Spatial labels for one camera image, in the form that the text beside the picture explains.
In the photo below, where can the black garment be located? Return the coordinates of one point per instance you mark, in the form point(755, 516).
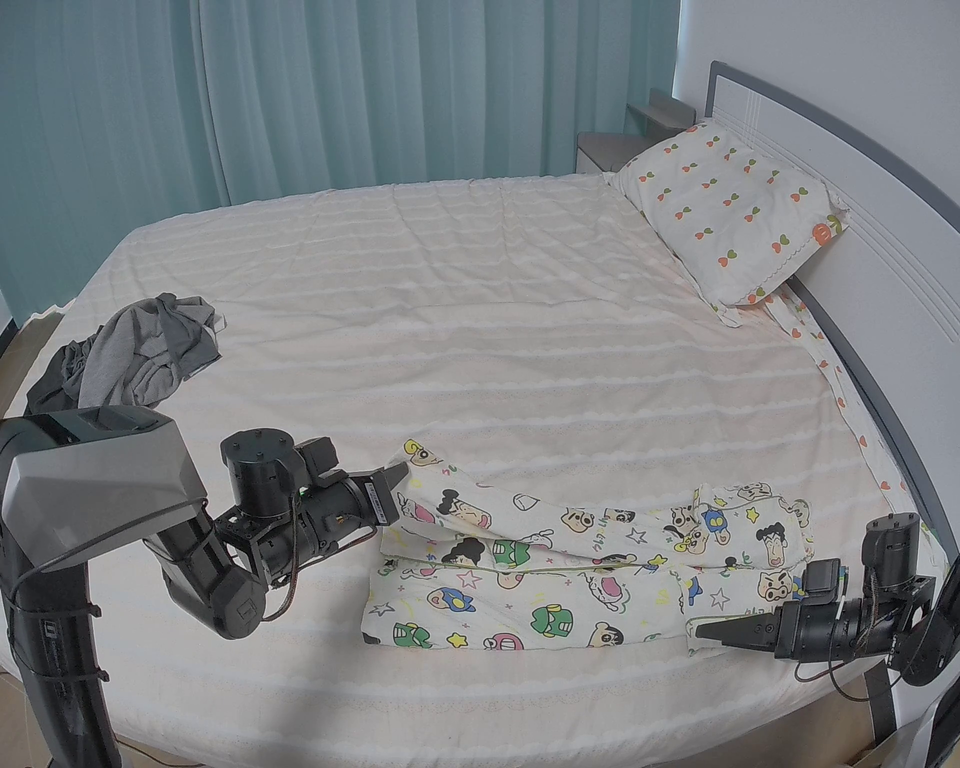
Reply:
point(56, 379)

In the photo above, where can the bed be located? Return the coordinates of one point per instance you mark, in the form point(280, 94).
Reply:
point(487, 337)

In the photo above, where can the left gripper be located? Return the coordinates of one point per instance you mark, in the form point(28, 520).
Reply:
point(345, 514)

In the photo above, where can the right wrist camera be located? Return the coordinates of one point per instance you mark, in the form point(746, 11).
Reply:
point(823, 579)

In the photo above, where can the white printed pillow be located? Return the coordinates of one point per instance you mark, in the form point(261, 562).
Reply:
point(727, 210)

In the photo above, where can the white printed pyjama top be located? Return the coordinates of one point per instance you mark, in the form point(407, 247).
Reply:
point(562, 570)

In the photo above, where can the blue-green curtain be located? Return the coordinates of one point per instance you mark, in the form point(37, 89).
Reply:
point(337, 97)

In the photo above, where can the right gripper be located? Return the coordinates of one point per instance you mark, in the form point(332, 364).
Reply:
point(806, 630)

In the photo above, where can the grey garment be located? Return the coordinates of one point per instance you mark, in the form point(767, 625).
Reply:
point(142, 352)

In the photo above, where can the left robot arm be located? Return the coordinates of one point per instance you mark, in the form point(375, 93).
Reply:
point(75, 525)

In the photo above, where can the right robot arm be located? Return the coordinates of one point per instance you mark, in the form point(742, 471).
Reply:
point(915, 600)

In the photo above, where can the grey bedside table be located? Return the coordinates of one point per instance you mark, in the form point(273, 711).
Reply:
point(607, 146)

